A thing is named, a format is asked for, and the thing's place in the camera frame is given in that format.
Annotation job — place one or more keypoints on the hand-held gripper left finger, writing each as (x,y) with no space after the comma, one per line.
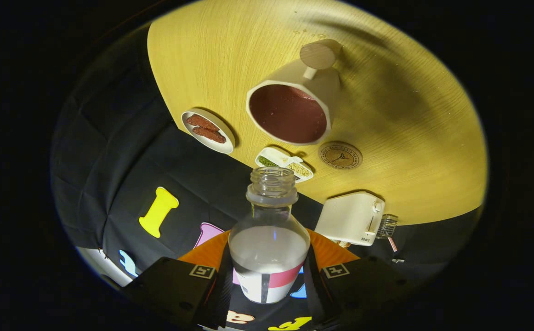
(218,294)

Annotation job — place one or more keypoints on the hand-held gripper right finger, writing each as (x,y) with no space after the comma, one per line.
(315,294)

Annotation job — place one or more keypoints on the clear juice bottle red label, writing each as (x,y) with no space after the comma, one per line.
(269,248)

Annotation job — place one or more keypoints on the round wooden coaster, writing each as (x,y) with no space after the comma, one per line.
(340,156)

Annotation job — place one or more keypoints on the white toaster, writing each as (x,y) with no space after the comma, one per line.
(349,218)

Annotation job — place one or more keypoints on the striped straw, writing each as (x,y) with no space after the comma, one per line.
(392,244)

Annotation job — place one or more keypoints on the yellow beans pile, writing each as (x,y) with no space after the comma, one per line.
(300,170)

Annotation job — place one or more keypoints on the green beans pile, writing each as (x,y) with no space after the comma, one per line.
(267,161)

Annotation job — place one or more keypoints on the white divided dish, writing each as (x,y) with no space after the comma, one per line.
(278,154)

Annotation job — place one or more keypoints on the white oval plate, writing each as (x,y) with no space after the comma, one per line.
(223,146)

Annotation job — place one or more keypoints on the red meat piece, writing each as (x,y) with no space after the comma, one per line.
(201,122)
(209,135)

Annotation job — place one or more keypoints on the wooden table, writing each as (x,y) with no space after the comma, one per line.
(409,138)

